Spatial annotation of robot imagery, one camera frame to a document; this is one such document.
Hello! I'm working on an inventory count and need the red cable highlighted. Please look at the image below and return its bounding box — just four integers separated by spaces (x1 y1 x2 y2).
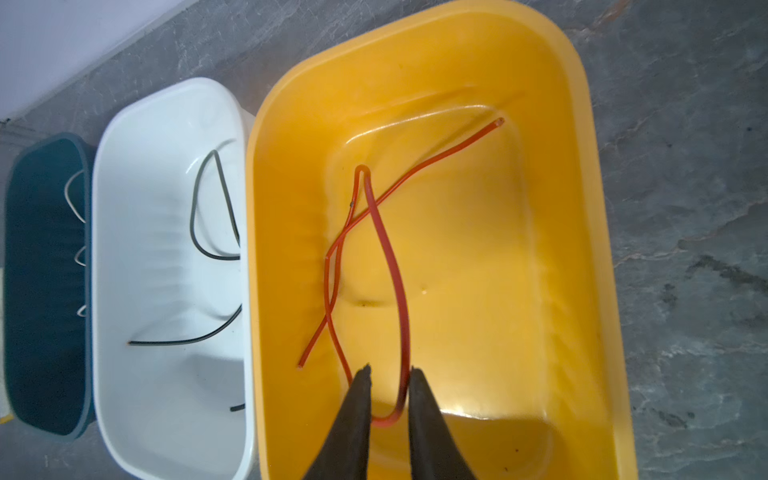
297 116 506 428

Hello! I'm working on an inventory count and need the white plastic bin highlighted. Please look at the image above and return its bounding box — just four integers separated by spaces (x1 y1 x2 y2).
90 78 257 479

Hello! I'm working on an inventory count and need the yellow plastic bin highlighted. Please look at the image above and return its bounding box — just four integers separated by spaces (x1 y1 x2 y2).
246 1 637 479

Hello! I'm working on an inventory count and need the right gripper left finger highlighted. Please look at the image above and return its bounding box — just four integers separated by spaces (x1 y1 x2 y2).
304 365 372 479

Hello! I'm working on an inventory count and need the teal plastic bin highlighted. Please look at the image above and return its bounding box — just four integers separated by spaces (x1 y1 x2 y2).
3 133 96 441

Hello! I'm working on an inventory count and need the white cable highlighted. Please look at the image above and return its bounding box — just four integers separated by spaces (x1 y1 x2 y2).
63 169 88 317

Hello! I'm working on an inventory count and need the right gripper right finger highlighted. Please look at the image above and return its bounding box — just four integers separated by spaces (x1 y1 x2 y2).
408 368 475 480

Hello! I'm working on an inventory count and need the black cable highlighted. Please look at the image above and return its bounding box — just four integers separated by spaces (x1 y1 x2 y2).
127 149 247 413

